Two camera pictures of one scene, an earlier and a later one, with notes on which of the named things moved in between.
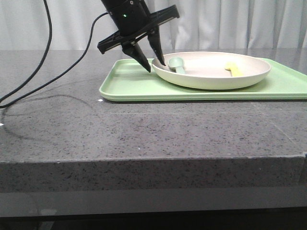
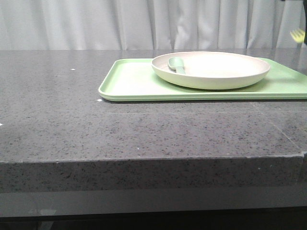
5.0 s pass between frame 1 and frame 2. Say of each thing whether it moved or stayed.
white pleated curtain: stayed
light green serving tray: stayed
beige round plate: stayed
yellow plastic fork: moved
